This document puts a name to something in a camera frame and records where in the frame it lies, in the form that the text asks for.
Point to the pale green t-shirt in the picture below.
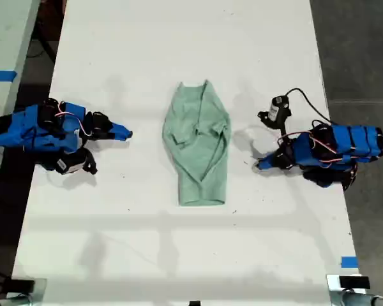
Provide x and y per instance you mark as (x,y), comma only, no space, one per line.
(191,134)

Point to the blue and black robot arm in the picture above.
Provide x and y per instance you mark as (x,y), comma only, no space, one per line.
(348,146)
(35,127)

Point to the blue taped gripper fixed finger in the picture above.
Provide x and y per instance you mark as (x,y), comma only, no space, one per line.
(121,131)
(268,160)

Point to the black camera box with label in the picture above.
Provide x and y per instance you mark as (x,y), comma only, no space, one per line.
(71,163)
(276,111)

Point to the white side table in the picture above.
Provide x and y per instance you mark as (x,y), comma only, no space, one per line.
(6,48)

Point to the pale tipped gripper moving finger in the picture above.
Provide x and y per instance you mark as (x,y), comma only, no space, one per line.
(258,167)

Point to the small blue tape square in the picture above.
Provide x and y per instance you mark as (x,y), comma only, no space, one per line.
(349,262)

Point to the long blue tape strip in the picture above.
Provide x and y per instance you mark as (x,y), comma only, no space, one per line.
(1,76)

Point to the short black camera stalk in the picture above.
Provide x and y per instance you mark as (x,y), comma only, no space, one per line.
(83,152)
(282,132)

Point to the small black box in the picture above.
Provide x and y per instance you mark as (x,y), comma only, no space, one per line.
(19,286)
(354,282)

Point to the black gripper moving finger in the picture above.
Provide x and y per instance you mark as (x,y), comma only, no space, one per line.
(103,136)

